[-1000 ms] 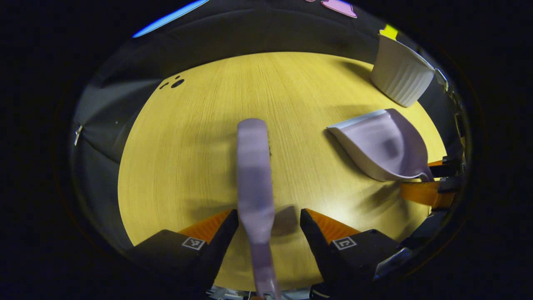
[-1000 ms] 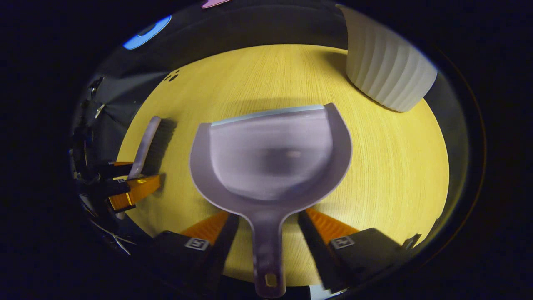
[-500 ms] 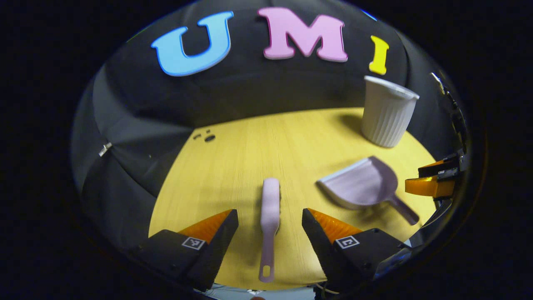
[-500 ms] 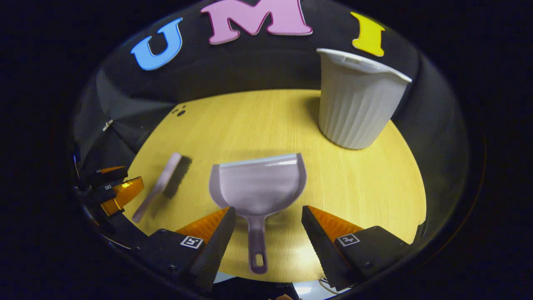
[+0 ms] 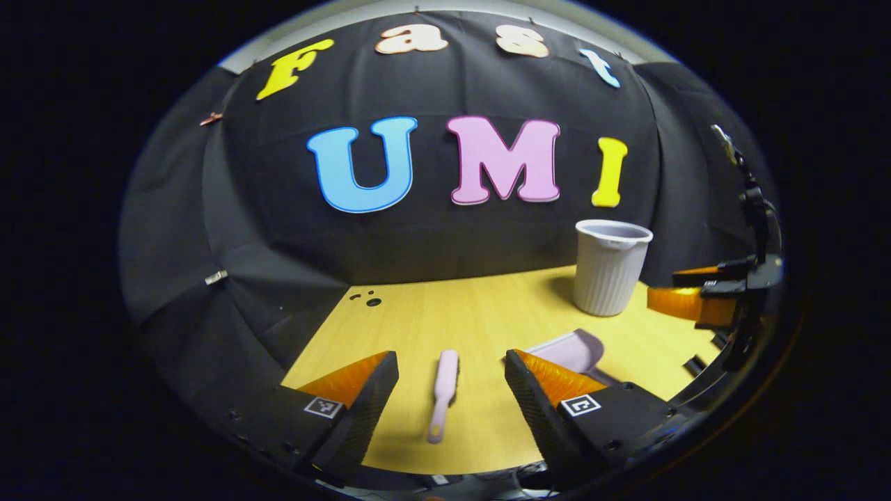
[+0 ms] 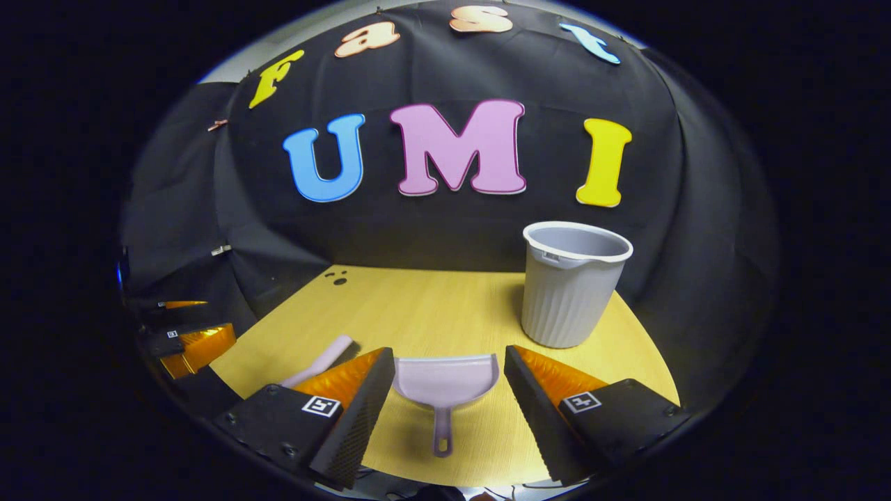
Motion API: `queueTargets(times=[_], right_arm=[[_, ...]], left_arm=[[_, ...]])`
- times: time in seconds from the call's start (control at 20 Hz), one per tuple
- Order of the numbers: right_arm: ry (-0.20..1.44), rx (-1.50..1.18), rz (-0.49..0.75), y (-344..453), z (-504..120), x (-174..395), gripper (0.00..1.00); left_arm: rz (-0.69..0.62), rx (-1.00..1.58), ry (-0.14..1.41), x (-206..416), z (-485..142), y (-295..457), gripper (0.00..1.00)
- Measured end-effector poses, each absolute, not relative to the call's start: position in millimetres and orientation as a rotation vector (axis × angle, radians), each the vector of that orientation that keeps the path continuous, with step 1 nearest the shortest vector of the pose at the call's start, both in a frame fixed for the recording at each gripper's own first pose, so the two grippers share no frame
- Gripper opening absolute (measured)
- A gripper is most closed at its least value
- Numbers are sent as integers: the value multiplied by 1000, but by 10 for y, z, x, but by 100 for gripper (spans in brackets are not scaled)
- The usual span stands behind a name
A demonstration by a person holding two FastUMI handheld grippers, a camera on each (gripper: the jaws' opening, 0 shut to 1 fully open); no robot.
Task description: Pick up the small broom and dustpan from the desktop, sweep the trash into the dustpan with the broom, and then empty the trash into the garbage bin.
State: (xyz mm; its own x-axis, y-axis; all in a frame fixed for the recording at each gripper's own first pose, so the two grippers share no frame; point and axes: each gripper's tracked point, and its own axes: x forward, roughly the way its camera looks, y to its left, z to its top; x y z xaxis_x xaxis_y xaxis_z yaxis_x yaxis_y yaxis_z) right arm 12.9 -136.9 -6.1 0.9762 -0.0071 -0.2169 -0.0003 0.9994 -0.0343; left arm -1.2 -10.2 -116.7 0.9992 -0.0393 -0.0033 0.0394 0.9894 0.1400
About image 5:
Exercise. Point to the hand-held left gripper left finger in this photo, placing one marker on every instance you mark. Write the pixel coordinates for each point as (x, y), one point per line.
(365, 410)

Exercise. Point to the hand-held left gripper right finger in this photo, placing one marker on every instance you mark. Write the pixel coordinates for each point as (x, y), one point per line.
(536, 410)

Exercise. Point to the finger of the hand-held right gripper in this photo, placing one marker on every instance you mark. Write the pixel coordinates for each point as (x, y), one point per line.
(703, 275)
(686, 304)

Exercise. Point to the pale pink dustpan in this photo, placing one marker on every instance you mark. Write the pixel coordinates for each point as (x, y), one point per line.
(567, 351)

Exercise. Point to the white ribbed garbage bin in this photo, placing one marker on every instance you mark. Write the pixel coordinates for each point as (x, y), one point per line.
(609, 278)

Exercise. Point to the small pink broom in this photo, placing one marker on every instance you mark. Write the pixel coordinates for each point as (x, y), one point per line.
(445, 383)

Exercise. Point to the yellow wooden desktop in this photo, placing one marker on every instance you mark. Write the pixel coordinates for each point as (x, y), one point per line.
(480, 313)

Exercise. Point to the silver clip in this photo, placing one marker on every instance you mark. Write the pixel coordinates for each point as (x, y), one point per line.
(216, 277)

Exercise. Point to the copper clip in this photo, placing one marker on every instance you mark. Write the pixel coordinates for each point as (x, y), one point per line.
(211, 118)

